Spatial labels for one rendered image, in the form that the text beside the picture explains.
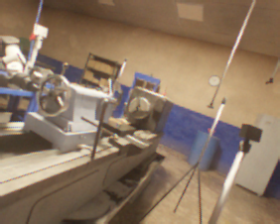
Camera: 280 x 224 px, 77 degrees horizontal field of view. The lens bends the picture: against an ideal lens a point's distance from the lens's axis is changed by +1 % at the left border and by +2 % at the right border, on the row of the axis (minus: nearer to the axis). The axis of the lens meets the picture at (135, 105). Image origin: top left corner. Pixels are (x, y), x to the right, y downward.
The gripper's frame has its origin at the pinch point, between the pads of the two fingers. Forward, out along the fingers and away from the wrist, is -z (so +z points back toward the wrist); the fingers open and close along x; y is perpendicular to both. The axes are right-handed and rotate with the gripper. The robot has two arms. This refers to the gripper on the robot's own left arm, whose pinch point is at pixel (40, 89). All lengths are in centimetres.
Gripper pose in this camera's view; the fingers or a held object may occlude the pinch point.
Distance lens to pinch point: 108.0
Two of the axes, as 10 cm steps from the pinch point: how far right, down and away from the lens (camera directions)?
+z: -8.6, -3.5, 3.6
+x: -3.6, -0.6, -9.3
